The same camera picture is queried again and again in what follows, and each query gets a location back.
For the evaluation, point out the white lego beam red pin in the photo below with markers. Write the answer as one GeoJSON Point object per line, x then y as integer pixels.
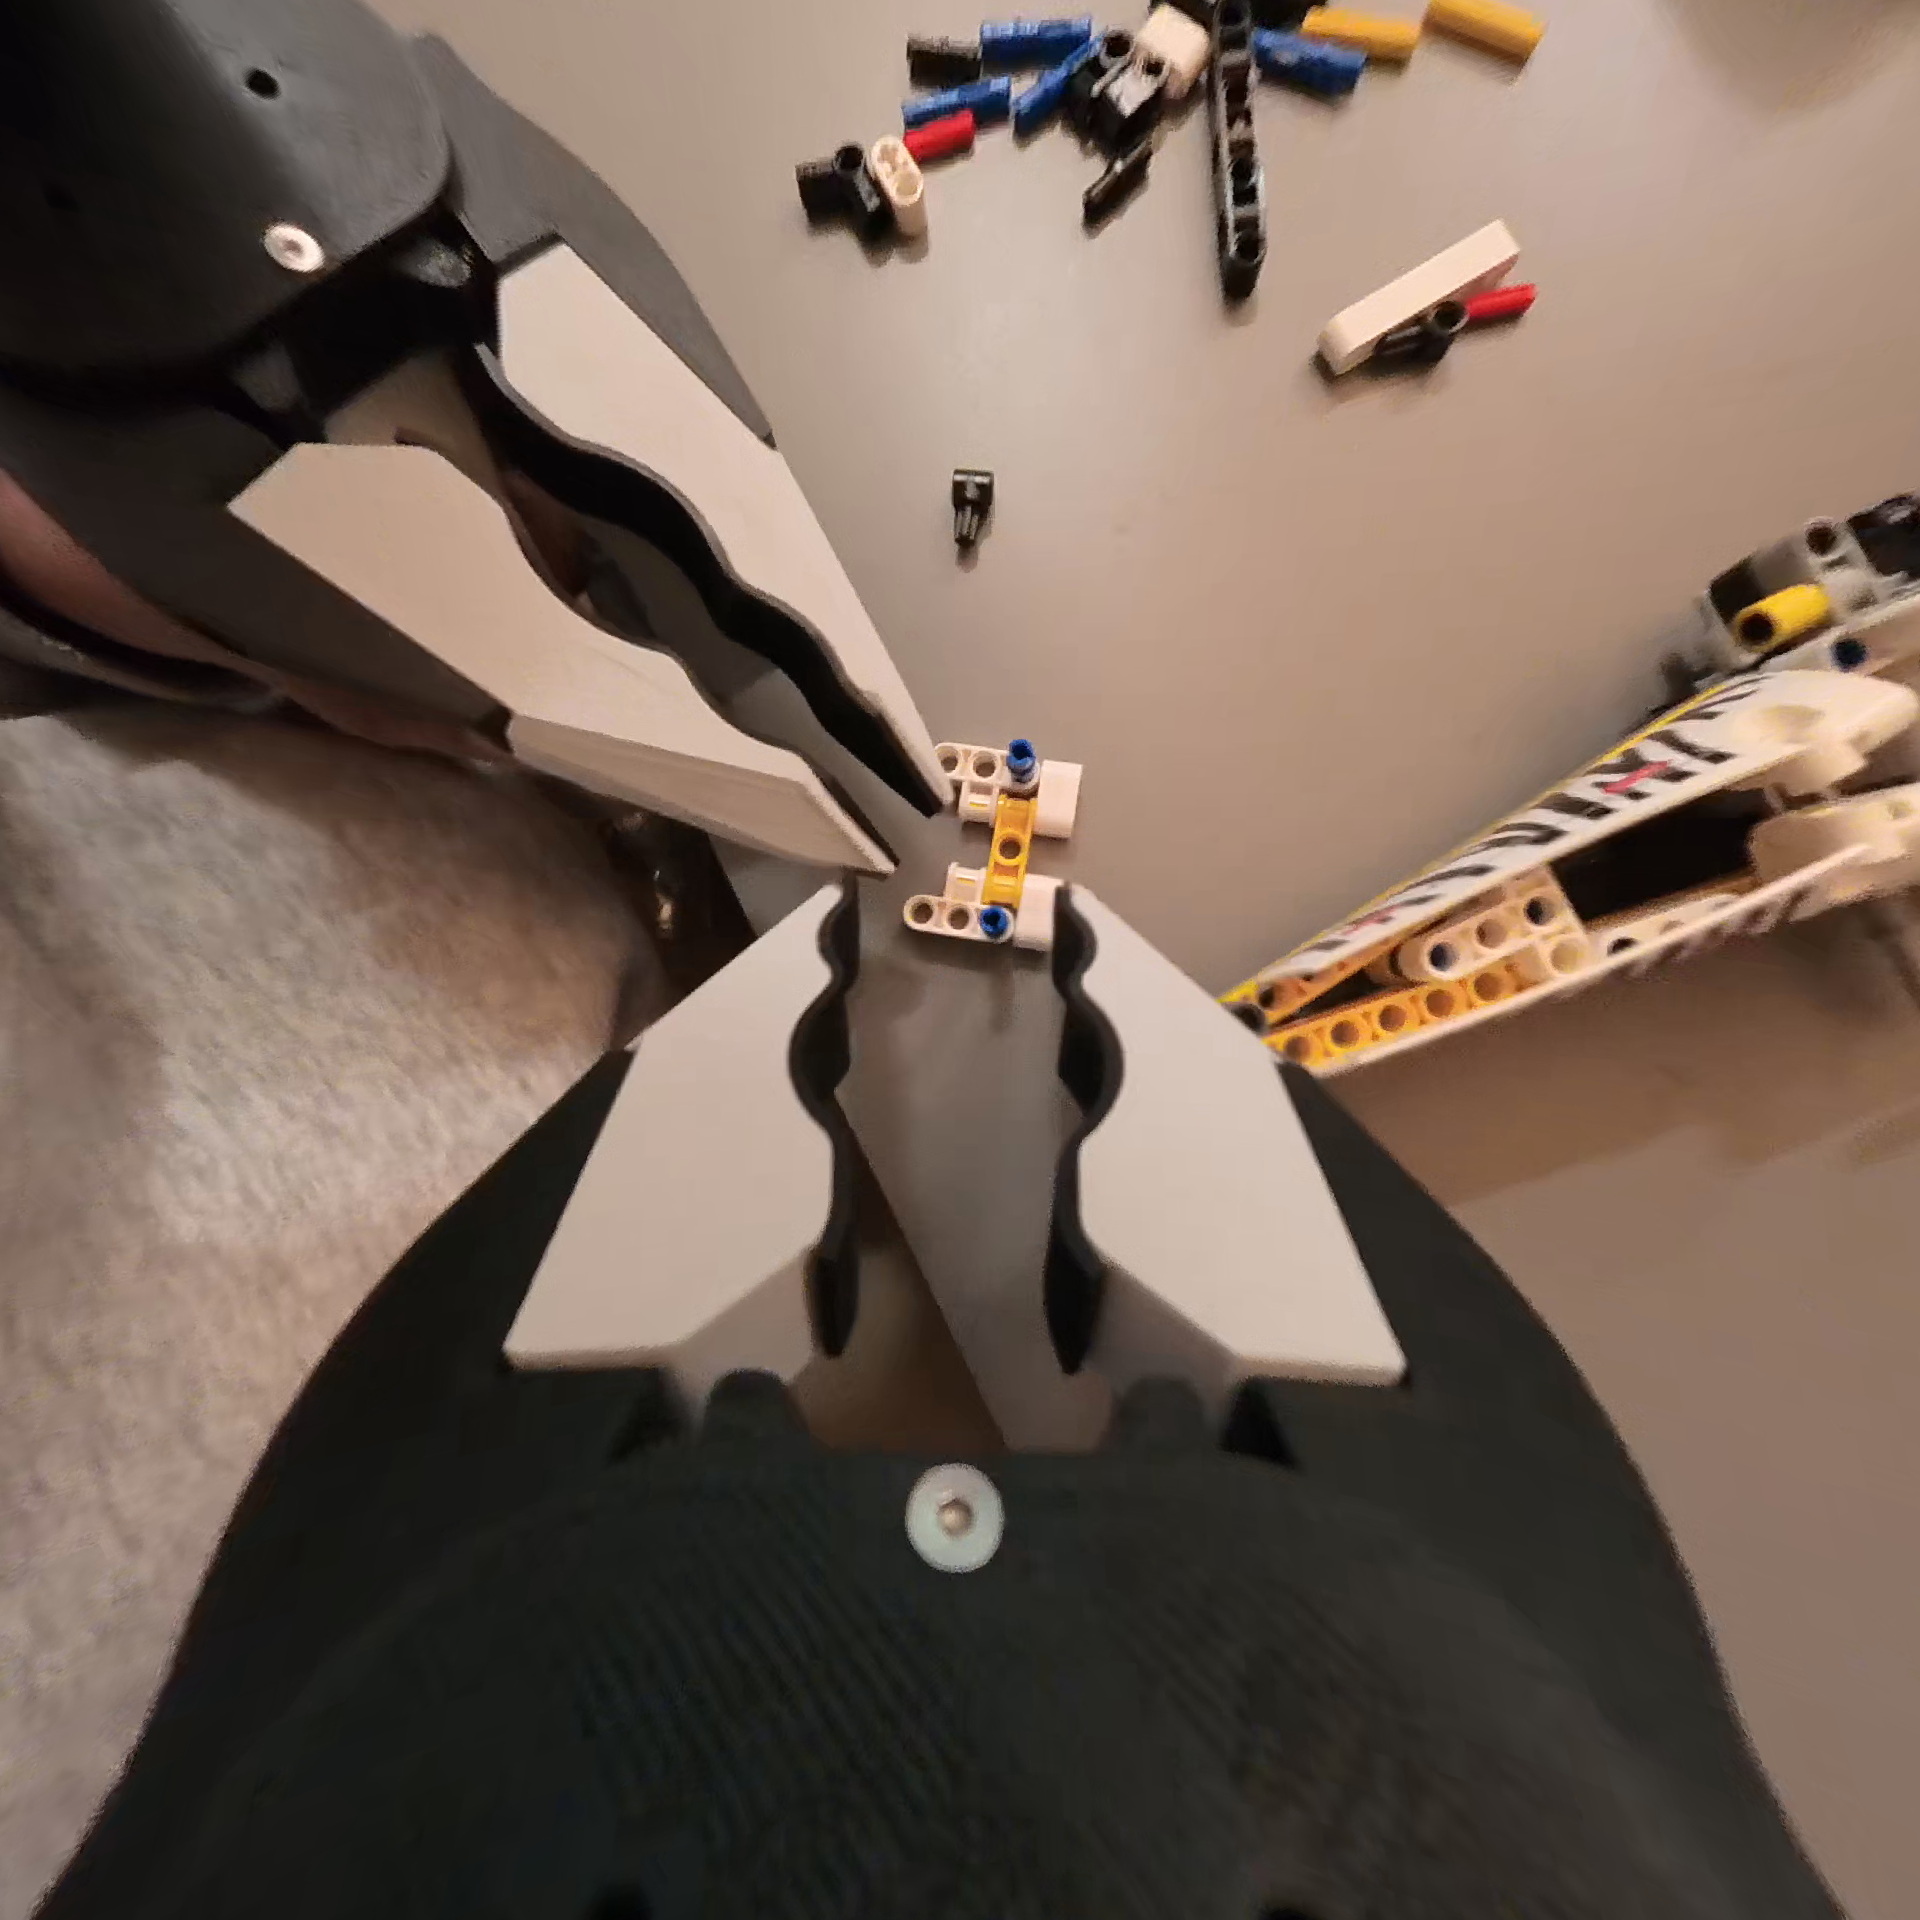
{"type": "Point", "coordinates": [1424, 284]}

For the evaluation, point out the person's left hand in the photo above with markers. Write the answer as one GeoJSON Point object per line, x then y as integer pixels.
{"type": "Point", "coordinates": [75, 563]}

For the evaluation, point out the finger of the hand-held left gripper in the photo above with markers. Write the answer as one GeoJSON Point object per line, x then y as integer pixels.
{"type": "Point", "coordinates": [450, 601]}
{"type": "Point", "coordinates": [661, 404]}

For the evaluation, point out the small white yellow lego assembly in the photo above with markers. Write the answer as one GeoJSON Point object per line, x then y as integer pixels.
{"type": "Point", "coordinates": [1013, 841]}

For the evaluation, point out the small black lego connector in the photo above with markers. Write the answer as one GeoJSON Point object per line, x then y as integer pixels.
{"type": "Point", "coordinates": [971, 502]}

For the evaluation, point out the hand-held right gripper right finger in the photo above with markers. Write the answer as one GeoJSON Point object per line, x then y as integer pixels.
{"type": "Point", "coordinates": [1230, 1201]}

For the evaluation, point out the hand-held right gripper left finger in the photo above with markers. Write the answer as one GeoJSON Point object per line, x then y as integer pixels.
{"type": "Point", "coordinates": [675, 1201]}

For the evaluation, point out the pile of loose lego pieces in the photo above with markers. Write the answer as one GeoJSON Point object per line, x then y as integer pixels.
{"type": "Point", "coordinates": [1238, 151]}

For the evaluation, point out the yellow white striped lego model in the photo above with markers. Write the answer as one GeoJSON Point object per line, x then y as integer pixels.
{"type": "Point", "coordinates": [1500, 960]}

